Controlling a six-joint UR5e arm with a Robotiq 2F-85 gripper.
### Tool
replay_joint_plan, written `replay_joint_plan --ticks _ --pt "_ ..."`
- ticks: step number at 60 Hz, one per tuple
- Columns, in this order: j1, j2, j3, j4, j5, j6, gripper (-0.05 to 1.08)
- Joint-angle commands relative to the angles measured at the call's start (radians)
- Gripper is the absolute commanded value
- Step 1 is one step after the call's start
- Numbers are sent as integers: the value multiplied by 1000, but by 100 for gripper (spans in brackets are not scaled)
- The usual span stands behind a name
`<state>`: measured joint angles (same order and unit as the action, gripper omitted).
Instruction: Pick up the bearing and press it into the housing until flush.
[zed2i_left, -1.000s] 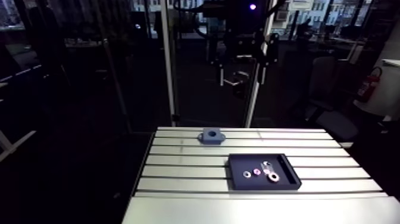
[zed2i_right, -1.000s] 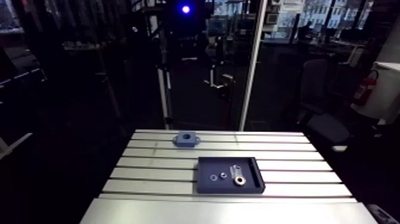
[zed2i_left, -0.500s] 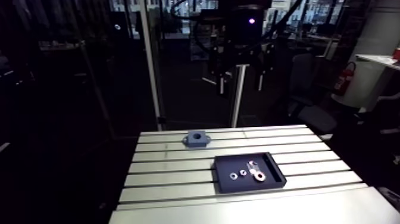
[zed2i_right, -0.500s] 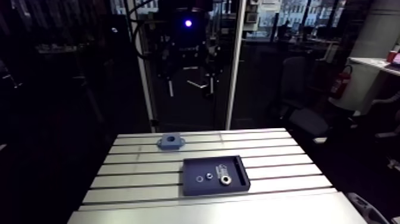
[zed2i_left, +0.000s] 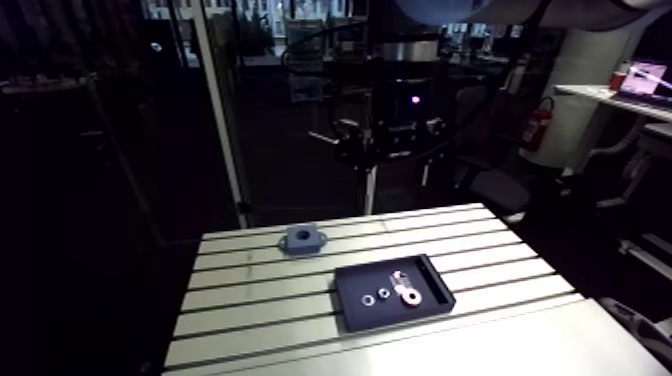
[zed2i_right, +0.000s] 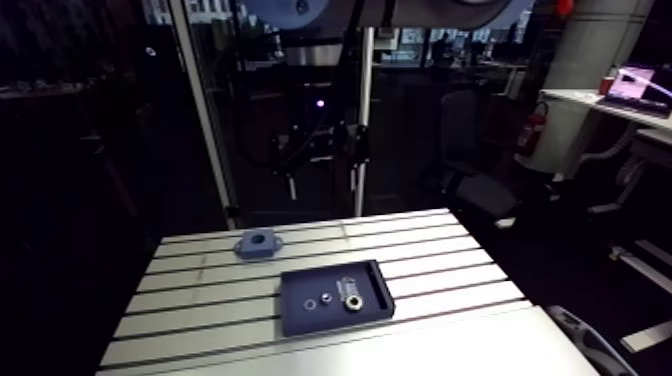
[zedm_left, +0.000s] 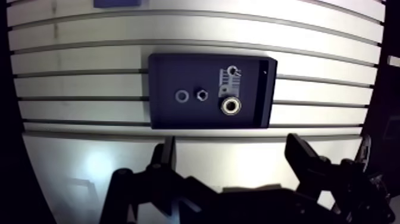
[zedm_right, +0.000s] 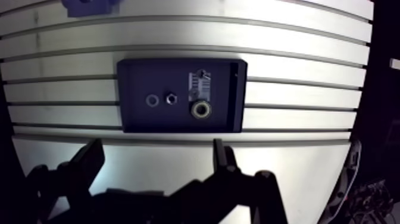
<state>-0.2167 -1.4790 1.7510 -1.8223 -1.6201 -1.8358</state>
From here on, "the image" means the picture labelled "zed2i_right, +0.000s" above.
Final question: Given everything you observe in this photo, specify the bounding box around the slanted aluminium frame post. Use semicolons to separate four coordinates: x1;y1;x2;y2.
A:
166;0;244;231

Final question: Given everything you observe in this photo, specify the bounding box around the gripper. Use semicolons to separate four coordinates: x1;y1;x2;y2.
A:
269;119;370;177

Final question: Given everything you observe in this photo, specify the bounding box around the dark blue-grey tray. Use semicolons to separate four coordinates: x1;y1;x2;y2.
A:
279;259;397;338

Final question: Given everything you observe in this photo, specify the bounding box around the pale holed curved strip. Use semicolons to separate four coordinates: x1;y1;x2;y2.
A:
545;304;640;376

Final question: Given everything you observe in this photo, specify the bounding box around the dark office chair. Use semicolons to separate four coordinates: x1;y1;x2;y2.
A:
437;89;522;223

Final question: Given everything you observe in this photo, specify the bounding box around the open laptop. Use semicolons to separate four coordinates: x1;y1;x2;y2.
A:
602;64;672;120

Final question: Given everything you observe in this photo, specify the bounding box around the dark blue-grey housing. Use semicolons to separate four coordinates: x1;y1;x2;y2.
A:
232;227;285;261

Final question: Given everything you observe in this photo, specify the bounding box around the red fire extinguisher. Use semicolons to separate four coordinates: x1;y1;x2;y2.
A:
515;101;549;157

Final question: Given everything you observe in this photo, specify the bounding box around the white round column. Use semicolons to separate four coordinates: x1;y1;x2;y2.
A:
515;0;656;181

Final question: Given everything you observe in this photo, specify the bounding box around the white desk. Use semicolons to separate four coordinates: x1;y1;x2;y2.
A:
539;88;672;134

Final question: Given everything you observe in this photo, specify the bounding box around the white upright post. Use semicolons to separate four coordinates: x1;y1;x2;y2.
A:
352;26;376;218

